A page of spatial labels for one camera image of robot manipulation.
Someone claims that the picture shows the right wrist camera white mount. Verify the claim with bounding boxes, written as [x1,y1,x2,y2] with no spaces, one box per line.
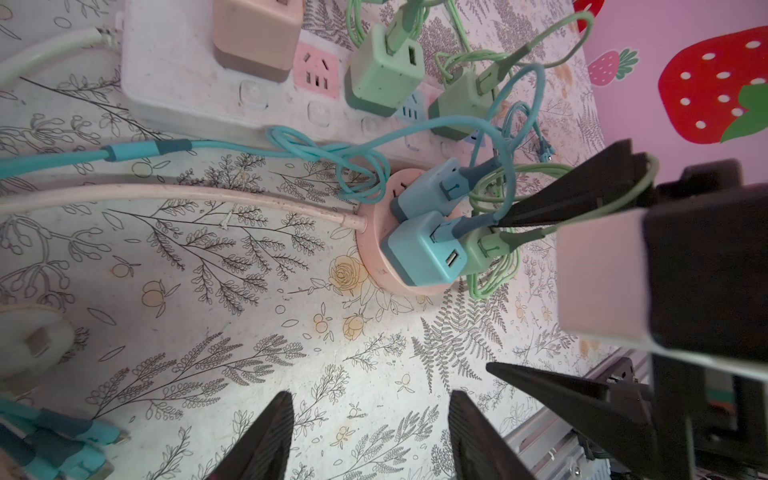
[556,209,767,382]

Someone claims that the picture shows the white multicolour power strip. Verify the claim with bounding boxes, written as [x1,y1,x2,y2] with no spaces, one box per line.
[121,1,492,169]

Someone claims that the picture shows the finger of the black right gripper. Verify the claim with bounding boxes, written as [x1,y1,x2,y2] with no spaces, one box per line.
[486,362,654,468]
[496,139,652,228]

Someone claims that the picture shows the pink USB charger plug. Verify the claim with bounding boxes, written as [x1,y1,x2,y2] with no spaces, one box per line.
[212,0,305,83]

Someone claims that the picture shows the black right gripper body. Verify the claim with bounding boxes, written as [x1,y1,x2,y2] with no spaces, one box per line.
[642,160,767,479]

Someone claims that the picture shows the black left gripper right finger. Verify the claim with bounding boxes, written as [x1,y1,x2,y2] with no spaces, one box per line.
[448,390,534,480]

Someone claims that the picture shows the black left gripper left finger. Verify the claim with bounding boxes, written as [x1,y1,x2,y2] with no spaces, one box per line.
[206,391,294,480]

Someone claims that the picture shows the blue charger plug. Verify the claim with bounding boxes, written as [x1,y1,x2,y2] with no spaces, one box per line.
[390,158,485,223]

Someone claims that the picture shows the round pink power socket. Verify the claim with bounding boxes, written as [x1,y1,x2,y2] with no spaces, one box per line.
[356,168,469,295]

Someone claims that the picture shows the green charger plug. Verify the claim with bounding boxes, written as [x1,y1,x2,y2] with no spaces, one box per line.
[460,228,511,276]
[428,71,498,119]
[344,24,425,117]

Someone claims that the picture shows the teal charger plug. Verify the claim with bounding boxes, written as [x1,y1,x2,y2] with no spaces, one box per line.
[380,211,467,287]

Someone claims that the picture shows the pink round socket cord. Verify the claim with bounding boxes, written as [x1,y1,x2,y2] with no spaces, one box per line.
[0,182,368,234]

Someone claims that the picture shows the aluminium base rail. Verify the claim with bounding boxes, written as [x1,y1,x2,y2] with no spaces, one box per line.
[504,348,650,479]

